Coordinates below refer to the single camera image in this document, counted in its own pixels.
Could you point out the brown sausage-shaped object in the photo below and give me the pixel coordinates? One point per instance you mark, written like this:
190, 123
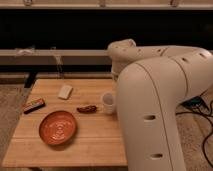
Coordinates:
87, 109

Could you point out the red and black box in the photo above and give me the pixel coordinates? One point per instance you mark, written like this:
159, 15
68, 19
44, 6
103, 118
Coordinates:
33, 105

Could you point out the white rectangular sponge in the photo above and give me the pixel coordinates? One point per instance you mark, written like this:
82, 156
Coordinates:
65, 92

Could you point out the grey metal rail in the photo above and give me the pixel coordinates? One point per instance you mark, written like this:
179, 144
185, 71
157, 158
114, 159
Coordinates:
52, 57

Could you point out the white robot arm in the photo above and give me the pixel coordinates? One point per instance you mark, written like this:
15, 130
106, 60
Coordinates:
151, 82

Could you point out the white plastic cup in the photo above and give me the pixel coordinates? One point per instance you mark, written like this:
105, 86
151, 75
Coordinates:
108, 102

